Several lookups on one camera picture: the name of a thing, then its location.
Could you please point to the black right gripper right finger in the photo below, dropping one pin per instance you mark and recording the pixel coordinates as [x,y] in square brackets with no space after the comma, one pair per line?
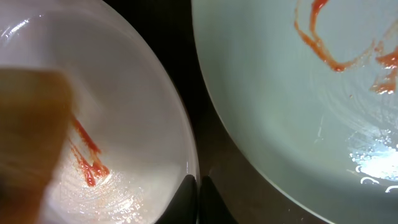
[212,209]

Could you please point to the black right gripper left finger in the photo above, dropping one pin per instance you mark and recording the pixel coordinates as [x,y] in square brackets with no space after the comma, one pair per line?
[182,208]

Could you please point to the pink plate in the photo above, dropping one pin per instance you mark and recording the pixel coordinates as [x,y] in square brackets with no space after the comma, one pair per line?
[132,144]

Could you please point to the pale green plate with ketchup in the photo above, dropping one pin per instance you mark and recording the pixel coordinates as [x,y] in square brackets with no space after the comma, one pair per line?
[298,87]

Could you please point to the orange green scrub sponge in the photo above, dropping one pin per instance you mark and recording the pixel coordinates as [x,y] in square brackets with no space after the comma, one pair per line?
[36,109]

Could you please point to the brown serving tray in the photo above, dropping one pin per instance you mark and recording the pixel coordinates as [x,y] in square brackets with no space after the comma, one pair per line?
[166,25]

